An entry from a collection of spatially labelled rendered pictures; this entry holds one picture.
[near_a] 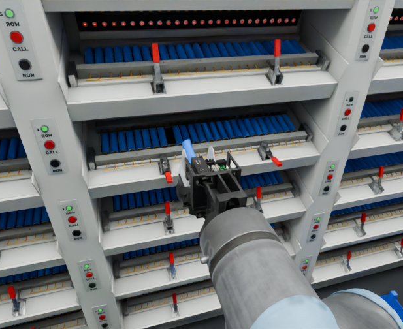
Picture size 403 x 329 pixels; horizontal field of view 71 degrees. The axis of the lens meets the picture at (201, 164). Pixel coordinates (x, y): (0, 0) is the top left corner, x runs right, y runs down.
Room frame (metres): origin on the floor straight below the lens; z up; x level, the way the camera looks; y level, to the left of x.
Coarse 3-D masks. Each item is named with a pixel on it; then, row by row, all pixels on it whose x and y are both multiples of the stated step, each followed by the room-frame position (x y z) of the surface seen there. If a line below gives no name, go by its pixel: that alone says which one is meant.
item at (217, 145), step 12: (300, 132) 0.72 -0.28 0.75; (192, 144) 0.64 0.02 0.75; (204, 144) 0.64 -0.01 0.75; (216, 144) 0.65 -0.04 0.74; (228, 144) 0.65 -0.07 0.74; (240, 144) 0.66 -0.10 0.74; (252, 144) 0.67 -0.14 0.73; (96, 156) 0.58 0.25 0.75; (108, 156) 0.58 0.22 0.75; (120, 156) 0.58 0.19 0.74; (132, 156) 0.59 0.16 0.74; (144, 156) 0.59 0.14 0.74; (156, 156) 0.60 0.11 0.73; (168, 156) 0.61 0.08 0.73
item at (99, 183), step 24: (312, 120) 0.73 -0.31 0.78; (96, 144) 0.64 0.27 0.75; (168, 144) 0.66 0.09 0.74; (288, 144) 0.70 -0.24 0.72; (312, 144) 0.71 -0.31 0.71; (96, 168) 0.57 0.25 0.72; (120, 168) 0.57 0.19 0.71; (144, 168) 0.58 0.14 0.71; (264, 168) 0.64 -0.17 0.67; (96, 192) 0.53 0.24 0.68; (120, 192) 0.55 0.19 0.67
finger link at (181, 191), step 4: (180, 176) 0.40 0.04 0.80; (180, 180) 0.39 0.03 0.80; (180, 184) 0.39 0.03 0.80; (176, 188) 0.37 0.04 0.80; (180, 188) 0.37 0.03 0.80; (184, 188) 0.37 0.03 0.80; (188, 188) 0.37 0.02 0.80; (176, 192) 0.37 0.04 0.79; (180, 192) 0.36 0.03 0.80; (184, 192) 0.36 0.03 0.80; (180, 196) 0.36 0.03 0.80; (184, 196) 0.35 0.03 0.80; (180, 200) 0.36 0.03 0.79; (184, 200) 0.35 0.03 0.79; (184, 204) 0.35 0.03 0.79; (188, 204) 0.35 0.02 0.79
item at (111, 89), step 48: (96, 48) 0.67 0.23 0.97; (144, 48) 0.69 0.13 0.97; (192, 48) 0.74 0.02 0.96; (240, 48) 0.73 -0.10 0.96; (288, 48) 0.77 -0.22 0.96; (96, 96) 0.55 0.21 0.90; (144, 96) 0.56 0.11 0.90; (192, 96) 0.58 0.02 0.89; (240, 96) 0.62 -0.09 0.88; (288, 96) 0.65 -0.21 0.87
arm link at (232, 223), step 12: (216, 216) 0.25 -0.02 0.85; (228, 216) 0.25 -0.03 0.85; (240, 216) 0.24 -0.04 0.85; (252, 216) 0.25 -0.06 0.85; (264, 216) 0.26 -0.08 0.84; (204, 228) 0.25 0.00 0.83; (216, 228) 0.24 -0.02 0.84; (228, 228) 0.23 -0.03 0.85; (240, 228) 0.23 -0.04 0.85; (252, 228) 0.22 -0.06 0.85; (264, 228) 0.23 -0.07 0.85; (204, 240) 0.24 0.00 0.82; (216, 240) 0.22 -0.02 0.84; (228, 240) 0.22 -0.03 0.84; (204, 252) 0.23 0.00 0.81; (216, 252) 0.21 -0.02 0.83
